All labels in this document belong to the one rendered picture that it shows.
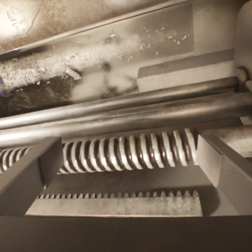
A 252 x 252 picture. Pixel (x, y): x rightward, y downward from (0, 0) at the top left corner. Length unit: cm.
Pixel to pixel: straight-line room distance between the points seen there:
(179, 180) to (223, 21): 35
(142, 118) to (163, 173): 9
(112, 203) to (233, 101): 19
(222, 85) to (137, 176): 18
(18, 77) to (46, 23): 42
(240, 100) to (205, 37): 26
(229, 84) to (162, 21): 23
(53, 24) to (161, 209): 89
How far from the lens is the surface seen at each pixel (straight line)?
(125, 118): 24
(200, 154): 17
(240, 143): 20
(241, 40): 31
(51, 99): 62
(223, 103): 24
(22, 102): 69
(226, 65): 44
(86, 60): 51
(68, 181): 33
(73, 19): 93
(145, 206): 24
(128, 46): 47
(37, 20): 101
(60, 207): 28
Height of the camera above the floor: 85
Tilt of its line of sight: 48 degrees down
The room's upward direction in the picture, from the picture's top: 170 degrees counter-clockwise
